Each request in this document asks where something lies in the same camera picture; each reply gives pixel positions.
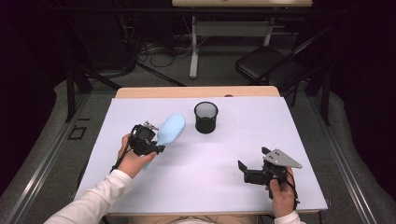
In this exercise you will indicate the person's beige lap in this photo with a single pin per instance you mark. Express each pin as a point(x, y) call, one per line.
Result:
point(155, 220)

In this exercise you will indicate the metal floor rail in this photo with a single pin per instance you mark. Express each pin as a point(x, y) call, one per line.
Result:
point(342, 168)
point(40, 168)

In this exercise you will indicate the light blue hairbrush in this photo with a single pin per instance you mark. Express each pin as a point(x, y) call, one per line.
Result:
point(171, 129)

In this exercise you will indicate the black metal stand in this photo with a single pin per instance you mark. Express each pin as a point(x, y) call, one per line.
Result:
point(71, 93)
point(325, 96)

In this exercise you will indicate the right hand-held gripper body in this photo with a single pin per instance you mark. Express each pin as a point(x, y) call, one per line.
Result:
point(264, 175)

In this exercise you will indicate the desk with white legs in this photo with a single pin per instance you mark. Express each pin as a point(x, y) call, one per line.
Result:
point(230, 28)

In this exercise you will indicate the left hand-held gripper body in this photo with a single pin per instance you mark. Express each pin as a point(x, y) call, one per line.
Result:
point(141, 138)

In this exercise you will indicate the person's left hand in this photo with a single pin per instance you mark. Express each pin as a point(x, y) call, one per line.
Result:
point(132, 163)

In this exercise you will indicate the white board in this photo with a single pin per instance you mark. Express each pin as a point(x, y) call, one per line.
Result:
point(202, 177)

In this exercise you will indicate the black mesh pen cup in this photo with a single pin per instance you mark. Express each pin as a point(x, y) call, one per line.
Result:
point(205, 124)

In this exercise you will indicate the person's right hand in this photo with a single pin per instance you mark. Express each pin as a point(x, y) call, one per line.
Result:
point(283, 200)

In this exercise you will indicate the black folding chair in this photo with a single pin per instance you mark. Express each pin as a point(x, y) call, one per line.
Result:
point(264, 63)

